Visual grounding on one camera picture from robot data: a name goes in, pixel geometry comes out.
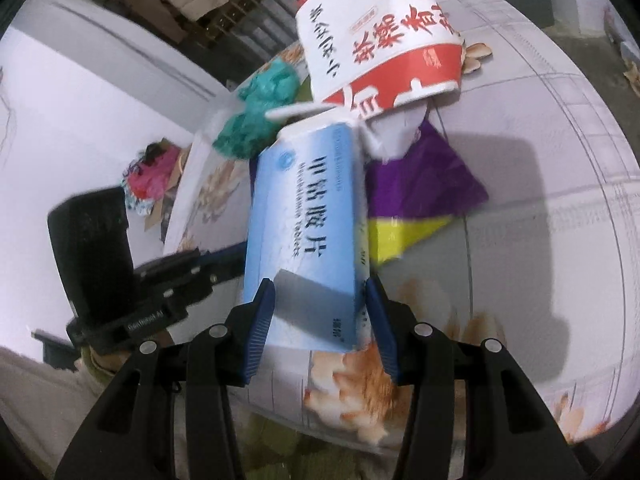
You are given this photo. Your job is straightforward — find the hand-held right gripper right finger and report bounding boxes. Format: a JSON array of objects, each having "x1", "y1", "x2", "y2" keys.
[{"x1": 364, "y1": 276, "x2": 588, "y2": 480}]

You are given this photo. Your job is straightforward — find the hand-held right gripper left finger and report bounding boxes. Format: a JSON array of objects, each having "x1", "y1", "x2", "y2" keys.
[{"x1": 54, "y1": 277, "x2": 277, "y2": 480}]

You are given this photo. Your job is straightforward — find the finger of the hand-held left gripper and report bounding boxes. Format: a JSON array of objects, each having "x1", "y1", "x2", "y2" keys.
[{"x1": 199, "y1": 241, "x2": 248, "y2": 282}]

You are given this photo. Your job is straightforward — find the blue medicine box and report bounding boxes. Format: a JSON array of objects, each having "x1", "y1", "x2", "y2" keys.
[{"x1": 241, "y1": 120, "x2": 371, "y2": 353}]

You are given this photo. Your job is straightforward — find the red and white snack bag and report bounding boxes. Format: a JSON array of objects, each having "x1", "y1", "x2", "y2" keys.
[{"x1": 295, "y1": 0, "x2": 463, "y2": 121}]

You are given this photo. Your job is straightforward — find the person's left forearm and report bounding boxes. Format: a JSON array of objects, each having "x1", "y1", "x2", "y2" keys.
[{"x1": 0, "y1": 345, "x2": 133, "y2": 480}]

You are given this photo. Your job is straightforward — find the pink bag in box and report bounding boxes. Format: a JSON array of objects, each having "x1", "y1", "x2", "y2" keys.
[{"x1": 121, "y1": 141, "x2": 190, "y2": 231}]

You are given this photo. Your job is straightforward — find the person's green clothing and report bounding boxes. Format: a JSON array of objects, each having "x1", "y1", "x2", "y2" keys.
[{"x1": 230, "y1": 407, "x2": 401, "y2": 480}]

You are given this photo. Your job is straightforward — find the purple and yellow wrapper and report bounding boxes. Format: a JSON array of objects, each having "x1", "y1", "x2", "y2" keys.
[{"x1": 362, "y1": 117, "x2": 490, "y2": 267}]

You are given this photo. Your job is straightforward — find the teal crumpled plastic bag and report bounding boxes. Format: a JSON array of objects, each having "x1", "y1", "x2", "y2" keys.
[{"x1": 212, "y1": 57, "x2": 301, "y2": 160}]

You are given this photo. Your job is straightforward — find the grey radiator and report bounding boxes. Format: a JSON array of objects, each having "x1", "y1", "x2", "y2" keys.
[{"x1": 200, "y1": 0, "x2": 313, "y2": 86}]

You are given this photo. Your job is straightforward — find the nut shells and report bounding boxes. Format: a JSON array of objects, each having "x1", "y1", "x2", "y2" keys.
[{"x1": 460, "y1": 42, "x2": 494, "y2": 77}]

